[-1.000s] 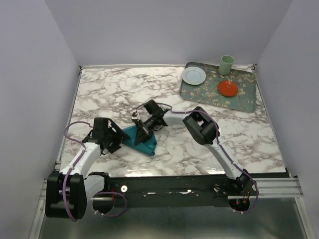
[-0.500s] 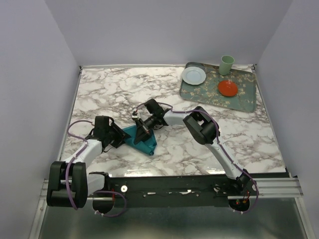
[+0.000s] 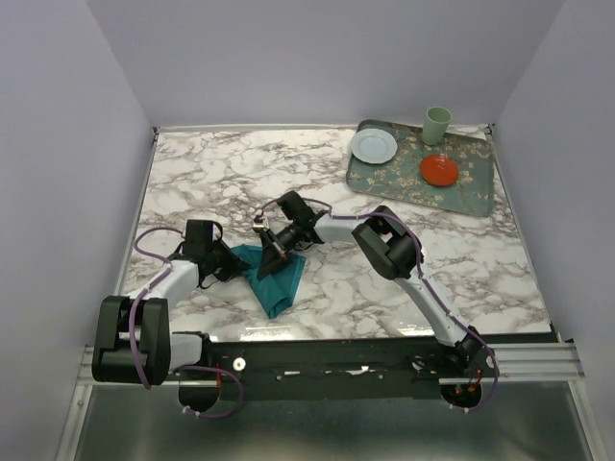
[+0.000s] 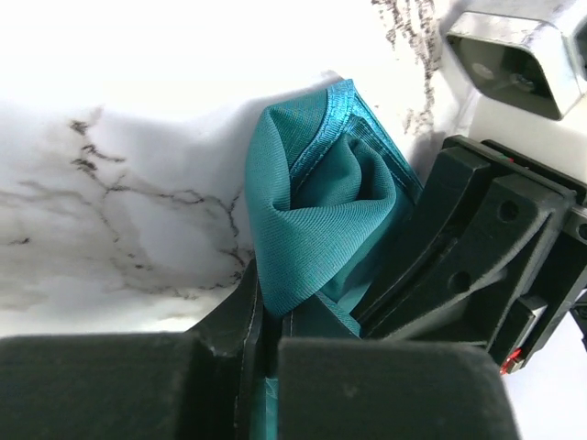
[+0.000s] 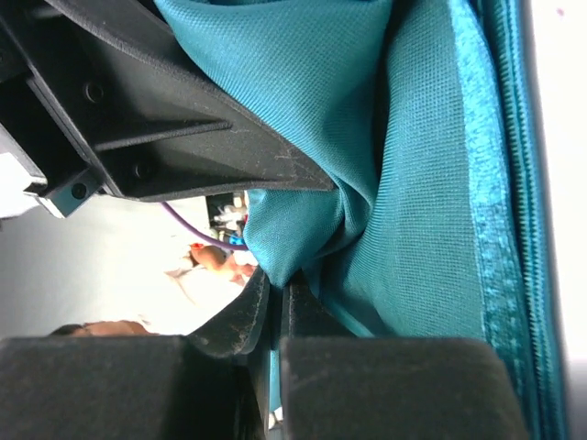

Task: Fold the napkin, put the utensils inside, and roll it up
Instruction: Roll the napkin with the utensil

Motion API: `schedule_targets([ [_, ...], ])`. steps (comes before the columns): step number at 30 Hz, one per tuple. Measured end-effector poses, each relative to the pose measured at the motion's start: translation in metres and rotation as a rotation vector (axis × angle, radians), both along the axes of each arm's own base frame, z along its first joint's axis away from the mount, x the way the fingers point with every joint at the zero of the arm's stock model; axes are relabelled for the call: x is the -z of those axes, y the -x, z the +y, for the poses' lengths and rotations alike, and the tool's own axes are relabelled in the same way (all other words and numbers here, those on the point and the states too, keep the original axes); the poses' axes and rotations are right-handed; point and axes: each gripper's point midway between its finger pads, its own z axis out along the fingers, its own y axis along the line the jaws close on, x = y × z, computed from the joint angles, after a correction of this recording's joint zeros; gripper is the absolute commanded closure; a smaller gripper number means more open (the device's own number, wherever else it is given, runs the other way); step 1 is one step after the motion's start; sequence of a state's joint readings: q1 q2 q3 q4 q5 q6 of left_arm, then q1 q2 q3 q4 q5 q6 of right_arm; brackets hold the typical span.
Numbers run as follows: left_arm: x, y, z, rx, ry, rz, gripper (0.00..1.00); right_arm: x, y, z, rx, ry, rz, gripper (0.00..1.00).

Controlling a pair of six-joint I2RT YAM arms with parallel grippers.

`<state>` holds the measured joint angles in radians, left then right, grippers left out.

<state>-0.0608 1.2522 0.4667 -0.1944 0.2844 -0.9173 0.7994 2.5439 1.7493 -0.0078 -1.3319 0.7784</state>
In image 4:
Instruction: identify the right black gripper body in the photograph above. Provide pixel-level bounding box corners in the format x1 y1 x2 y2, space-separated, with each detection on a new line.
355 136 586 367

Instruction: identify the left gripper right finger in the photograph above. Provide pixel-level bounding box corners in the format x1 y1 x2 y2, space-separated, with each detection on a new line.
277 292 522 440

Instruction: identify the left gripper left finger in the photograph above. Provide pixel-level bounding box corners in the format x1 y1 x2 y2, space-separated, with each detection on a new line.
1 265 265 439

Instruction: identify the teal cloth napkin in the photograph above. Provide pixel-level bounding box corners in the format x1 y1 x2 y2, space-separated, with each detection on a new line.
242 78 426 440

